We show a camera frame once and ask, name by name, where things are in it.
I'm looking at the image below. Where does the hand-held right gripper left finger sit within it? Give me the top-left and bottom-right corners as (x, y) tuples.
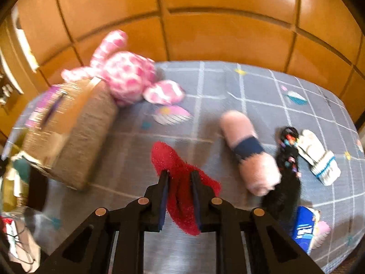
(36, 171), (170, 274)

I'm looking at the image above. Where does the black hair wig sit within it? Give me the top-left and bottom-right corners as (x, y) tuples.
(261, 126), (303, 232)

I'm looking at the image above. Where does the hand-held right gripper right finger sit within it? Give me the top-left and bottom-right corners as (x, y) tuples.
(190, 171), (325, 274)

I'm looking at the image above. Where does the pink spotted plush toy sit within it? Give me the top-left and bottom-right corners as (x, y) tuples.
(61, 30), (186, 107)

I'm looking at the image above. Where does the purple cardboard box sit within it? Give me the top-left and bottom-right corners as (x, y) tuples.
(25, 84), (69, 129)

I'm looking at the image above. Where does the pink towel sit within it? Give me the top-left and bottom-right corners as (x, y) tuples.
(219, 111), (281, 197)

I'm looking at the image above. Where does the red fuzzy sock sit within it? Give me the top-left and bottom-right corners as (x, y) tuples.
(151, 141), (221, 236)

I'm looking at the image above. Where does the wooden wardrobe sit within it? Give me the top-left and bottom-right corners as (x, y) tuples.
(17, 0), (365, 123)

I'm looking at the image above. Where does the blue tissue packet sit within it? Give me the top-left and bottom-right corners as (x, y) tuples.
(289, 205), (321, 256)

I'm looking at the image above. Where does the white teal-striped sock pair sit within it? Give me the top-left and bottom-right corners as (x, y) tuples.
(297, 129), (342, 186)

